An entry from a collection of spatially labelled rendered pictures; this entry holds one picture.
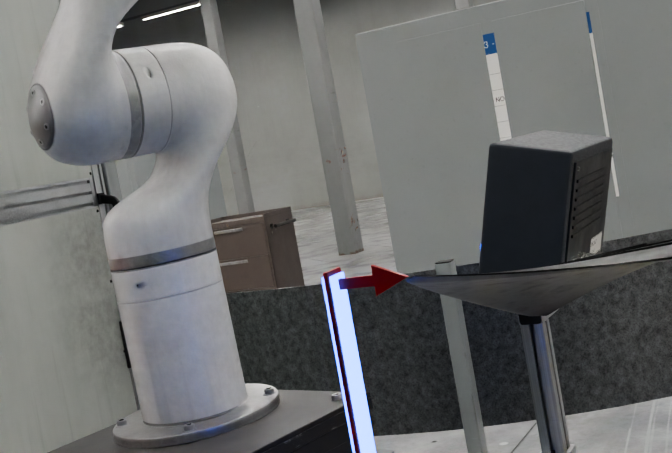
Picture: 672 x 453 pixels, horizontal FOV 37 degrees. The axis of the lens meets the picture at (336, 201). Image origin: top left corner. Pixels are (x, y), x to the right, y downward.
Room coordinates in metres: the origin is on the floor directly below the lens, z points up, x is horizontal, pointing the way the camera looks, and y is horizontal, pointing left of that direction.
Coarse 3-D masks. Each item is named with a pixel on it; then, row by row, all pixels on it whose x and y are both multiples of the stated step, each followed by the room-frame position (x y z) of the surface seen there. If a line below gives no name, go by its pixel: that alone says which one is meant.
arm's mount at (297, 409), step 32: (288, 416) 1.07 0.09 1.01; (320, 416) 1.05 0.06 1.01; (64, 448) 1.13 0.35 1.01; (96, 448) 1.10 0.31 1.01; (128, 448) 1.07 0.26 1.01; (160, 448) 1.05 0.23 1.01; (192, 448) 1.02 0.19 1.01; (224, 448) 1.00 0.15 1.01; (256, 448) 0.98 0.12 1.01; (288, 448) 1.00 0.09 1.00; (320, 448) 1.04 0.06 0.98
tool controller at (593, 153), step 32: (512, 160) 1.30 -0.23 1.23; (544, 160) 1.28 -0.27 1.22; (576, 160) 1.29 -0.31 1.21; (608, 160) 1.47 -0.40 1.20; (512, 192) 1.31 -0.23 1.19; (544, 192) 1.29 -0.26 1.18; (576, 192) 1.30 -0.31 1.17; (512, 224) 1.31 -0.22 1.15; (544, 224) 1.29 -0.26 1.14; (576, 224) 1.31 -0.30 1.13; (480, 256) 1.33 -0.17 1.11; (512, 256) 1.31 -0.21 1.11; (544, 256) 1.29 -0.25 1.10; (576, 256) 1.35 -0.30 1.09
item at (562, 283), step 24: (576, 264) 0.64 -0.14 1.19; (600, 264) 0.62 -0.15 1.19; (624, 264) 0.62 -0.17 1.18; (648, 264) 0.76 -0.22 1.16; (432, 288) 0.70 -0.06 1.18; (456, 288) 0.71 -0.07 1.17; (480, 288) 0.73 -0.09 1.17; (504, 288) 0.74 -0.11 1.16; (528, 288) 0.76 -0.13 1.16; (552, 288) 0.77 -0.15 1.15; (576, 288) 0.79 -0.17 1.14; (528, 312) 0.82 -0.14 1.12
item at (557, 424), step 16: (528, 336) 1.25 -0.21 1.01; (544, 336) 1.25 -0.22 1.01; (528, 352) 1.26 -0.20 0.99; (544, 352) 1.25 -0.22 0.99; (528, 368) 1.26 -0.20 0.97; (544, 368) 1.25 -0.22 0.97; (544, 384) 1.25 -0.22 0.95; (544, 400) 1.26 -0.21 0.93; (560, 400) 1.26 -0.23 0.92; (544, 416) 1.25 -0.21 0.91; (560, 416) 1.25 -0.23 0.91; (544, 432) 1.25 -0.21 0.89; (560, 432) 1.25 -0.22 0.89; (544, 448) 1.26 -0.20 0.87; (560, 448) 1.25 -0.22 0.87
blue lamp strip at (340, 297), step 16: (336, 288) 0.78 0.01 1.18; (336, 304) 0.78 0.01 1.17; (352, 336) 0.79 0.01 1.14; (352, 352) 0.79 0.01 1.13; (352, 368) 0.78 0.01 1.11; (352, 384) 0.78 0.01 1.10; (352, 400) 0.78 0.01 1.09; (368, 416) 0.79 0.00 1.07; (368, 432) 0.79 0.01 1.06; (368, 448) 0.78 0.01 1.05
